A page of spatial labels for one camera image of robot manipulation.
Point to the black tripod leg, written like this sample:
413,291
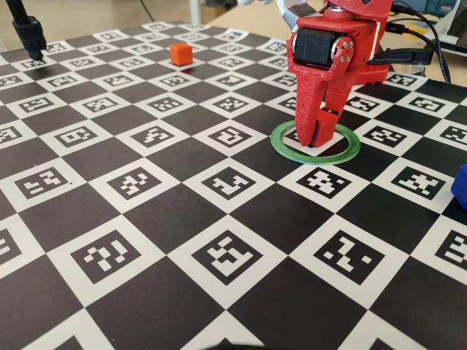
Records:
29,33

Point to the blue cube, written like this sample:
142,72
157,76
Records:
460,186

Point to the orange cube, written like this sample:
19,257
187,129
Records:
181,54

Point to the white electronic device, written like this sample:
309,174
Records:
447,29

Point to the black white marker board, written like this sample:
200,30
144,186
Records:
175,218

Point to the cardboard box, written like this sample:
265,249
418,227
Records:
211,14

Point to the white post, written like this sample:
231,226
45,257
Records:
194,11

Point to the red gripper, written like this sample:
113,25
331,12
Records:
317,72

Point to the black table clamp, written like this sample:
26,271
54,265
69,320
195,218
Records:
401,56

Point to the teal box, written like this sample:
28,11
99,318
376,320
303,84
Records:
438,5

